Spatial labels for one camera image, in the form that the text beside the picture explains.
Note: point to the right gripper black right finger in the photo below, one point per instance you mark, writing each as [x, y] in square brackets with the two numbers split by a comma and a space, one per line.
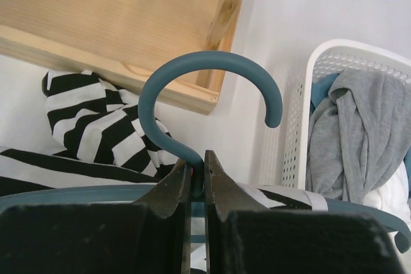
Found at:
[238, 228]

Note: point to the white perforated laundry basket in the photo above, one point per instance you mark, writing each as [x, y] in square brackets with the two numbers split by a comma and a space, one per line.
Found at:
[333, 56]

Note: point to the grey garment in basket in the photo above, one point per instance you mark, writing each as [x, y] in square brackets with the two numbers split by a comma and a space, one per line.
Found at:
[358, 135]

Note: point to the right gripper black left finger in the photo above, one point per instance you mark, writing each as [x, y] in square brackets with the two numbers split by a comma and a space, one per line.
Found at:
[170, 190]

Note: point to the white garment in basket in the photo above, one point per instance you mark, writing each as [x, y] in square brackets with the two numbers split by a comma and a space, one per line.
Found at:
[392, 197]

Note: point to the black white striped tank top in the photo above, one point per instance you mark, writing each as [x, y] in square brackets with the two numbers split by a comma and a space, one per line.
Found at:
[104, 147]

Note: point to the blue garment in basket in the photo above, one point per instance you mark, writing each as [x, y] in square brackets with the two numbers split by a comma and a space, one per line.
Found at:
[320, 89]

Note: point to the wooden clothes rack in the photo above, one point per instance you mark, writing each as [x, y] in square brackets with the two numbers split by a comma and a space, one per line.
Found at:
[124, 41]

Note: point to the grey-blue hanger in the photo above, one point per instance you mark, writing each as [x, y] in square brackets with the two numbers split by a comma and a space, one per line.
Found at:
[272, 198]

